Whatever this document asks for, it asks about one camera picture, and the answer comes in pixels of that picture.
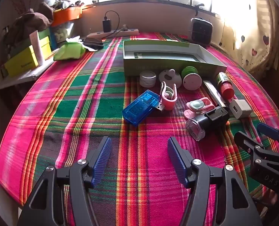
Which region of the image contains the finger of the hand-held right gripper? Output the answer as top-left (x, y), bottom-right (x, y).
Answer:
top-left (257, 122), bottom-right (279, 153)
top-left (234, 131), bottom-right (266, 158)

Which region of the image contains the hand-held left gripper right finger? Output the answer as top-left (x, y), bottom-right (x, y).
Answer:
top-left (167, 137), bottom-right (263, 226)

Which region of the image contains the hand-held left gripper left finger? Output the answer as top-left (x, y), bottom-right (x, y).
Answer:
top-left (17, 137), bottom-right (113, 226)

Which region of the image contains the white USB charger cube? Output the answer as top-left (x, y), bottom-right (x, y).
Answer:
top-left (229, 99), bottom-right (252, 118)

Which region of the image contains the small bottle red cap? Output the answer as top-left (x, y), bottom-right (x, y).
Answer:
top-left (215, 72), bottom-right (236, 100)

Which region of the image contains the pink curved cable clip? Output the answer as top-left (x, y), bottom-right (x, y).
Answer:
top-left (159, 82), bottom-right (178, 111)

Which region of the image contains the pink clip mint pad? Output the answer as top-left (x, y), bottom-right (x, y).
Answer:
top-left (184, 97), bottom-right (215, 119)

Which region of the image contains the silver tube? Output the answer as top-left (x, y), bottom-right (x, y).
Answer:
top-left (202, 80), bottom-right (227, 107)

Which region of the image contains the blue translucent USB tester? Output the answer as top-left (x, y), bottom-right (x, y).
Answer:
top-left (122, 90), bottom-right (165, 126)

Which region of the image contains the green and white spool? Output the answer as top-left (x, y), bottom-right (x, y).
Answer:
top-left (181, 66), bottom-right (203, 90)

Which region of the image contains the white round gadget grey knob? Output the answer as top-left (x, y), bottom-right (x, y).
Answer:
top-left (159, 69), bottom-right (182, 88)

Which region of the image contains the white round jar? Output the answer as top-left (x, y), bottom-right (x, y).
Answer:
top-left (139, 71), bottom-right (157, 87)

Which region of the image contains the green cardboard box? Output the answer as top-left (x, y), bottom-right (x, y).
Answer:
top-left (123, 40), bottom-right (228, 77)

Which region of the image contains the pink green plaid blanket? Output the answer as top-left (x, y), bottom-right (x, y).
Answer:
top-left (0, 32), bottom-right (279, 226)

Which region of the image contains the cream curtain heart print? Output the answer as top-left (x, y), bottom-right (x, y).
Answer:
top-left (218, 0), bottom-right (279, 76)

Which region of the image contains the green tissue pack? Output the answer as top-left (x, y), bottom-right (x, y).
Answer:
top-left (53, 38), bottom-right (87, 61)

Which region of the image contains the white board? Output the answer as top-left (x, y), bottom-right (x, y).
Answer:
top-left (0, 56), bottom-right (57, 91)

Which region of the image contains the black smartphone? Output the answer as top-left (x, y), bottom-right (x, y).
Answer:
top-left (84, 37), bottom-right (104, 48)

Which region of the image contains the grey small heater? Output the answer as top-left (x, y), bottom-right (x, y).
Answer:
top-left (191, 18), bottom-right (213, 46)

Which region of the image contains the yellow cardboard box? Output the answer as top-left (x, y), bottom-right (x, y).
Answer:
top-left (3, 36), bottom-right (52, 77)

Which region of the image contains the white cosmetic tube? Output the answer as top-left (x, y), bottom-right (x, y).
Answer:
top-left (29, 31), bottom-right (46, 66)

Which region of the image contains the beige power strip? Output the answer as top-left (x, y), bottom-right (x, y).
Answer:
top-left (89, 29), bottom-right (139, 38)

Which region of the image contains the clear plastic container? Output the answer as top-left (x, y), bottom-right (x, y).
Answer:
top-left (51, 21), bottom-right (75, 44)

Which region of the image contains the orange plastic bin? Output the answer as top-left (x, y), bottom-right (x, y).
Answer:
top-left (52, 7), bottom-right (83, 26)

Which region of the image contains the brown cloth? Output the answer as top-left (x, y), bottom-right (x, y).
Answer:
top-left (5, 1), bottom-right (54, 45)

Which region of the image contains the pile of pale clothes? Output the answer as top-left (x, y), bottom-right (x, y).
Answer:
top-left (42, 0), bottom-right (83, 11)

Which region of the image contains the black charging cable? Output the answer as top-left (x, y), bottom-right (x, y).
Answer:
top-left (104, 11), bottom-right (128, 39)

